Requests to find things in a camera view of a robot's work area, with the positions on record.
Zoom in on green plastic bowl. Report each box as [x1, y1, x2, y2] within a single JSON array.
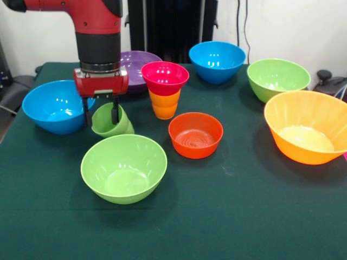
[[80, 134, 168, 205], [247, 58, 311, 103]]

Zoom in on black wall cable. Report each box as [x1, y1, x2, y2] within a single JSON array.
[[236, 0, 242, 47], [243, 0, 252, 65]]

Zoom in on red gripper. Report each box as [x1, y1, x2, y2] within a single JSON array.
[[73, 67, 130, 128]]

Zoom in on purple plastic bowl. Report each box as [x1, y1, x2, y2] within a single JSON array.
[[120, 50, 163, 95]]

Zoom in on pink plastic bowl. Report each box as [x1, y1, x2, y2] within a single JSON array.
[[140, 61, 190, 96]]

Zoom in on orange plastic cup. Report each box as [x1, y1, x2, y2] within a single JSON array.
[[148, 88, 182, 120]]

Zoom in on large orange plastic bowl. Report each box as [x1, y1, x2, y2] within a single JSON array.
[[264, 90, 347, 165]]

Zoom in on dark green table cloth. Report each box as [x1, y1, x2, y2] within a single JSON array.
[[0, 62, 347, 260]]

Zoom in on red-orange plastic bowl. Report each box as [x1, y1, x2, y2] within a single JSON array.
[[168, 112, 224, 159]]

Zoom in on blue plastic bowl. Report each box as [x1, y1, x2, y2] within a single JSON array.
[[22, 80, 95, 135], [189, 41, 247, 85]]

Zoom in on green plastic cup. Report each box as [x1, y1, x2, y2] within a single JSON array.
[[91, 102, 135, 139]]

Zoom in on dark grey chair base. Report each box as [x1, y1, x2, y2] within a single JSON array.
[[0, 74, 36, 114], [313, 69, 347, 102]]

